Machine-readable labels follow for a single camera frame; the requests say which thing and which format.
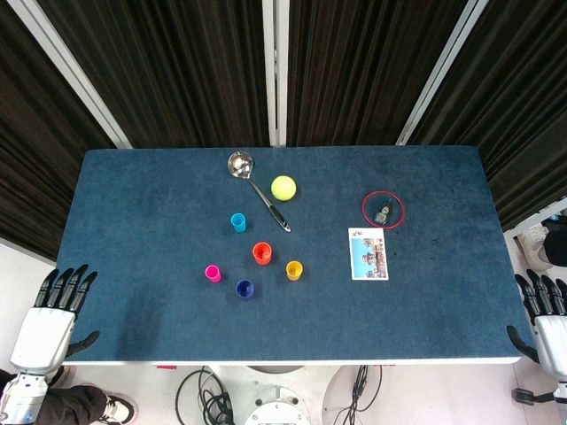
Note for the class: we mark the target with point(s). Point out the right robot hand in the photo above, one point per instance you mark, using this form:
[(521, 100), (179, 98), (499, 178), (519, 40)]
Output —
[(551, 341)]

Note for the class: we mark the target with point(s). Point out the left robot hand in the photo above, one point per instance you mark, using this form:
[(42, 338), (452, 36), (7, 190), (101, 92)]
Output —
[(42, 336)]

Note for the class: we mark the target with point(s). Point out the pink plastic cup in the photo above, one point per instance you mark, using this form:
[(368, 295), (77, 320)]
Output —
[(213, 276)]

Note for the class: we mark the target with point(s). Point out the dark blue plastic cup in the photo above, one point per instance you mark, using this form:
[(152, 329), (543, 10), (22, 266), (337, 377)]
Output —
[(245, 290)]

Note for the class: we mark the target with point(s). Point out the light blue plastic cup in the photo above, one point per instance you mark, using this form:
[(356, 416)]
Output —
[(239, 226)]

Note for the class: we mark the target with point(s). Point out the orange-yellow plastic cup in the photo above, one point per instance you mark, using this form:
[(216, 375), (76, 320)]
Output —
[(294, 274)]

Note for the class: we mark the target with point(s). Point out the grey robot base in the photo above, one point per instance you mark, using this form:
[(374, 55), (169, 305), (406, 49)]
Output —
[(277, 407)]

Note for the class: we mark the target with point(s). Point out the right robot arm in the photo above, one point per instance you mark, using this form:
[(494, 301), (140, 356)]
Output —
[(562, 394)]

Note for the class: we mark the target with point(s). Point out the red plastic cup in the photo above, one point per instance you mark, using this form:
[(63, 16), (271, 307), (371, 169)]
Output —
[(261, 259)]

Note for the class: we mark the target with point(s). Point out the dark trouser leg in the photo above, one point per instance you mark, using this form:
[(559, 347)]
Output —
[(75, 405)]

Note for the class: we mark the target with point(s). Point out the black white sneaker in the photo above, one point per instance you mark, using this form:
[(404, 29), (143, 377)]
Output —
[(119, 407)]

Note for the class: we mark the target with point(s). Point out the blue table cloth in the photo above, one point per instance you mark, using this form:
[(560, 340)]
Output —
[(155, 221)]

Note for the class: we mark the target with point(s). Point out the black pleated curtain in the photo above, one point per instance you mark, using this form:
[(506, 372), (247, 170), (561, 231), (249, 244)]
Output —
[(522, 110), (363, 66), (177, 66), (35, 155)]

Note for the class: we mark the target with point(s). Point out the picture postcard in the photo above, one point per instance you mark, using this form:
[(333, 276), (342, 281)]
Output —
[(368, 257)]

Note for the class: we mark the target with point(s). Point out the small dark souvenir charm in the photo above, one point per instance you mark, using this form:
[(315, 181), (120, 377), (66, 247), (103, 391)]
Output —
[(382, 213)]

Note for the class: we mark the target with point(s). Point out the yellow tennis ball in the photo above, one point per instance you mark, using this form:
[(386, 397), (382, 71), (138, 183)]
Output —
[(283, 188)]

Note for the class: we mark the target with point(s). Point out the white frame post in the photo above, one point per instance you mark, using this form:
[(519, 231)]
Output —
[(71, 66), (443, 66), (274, 66)]

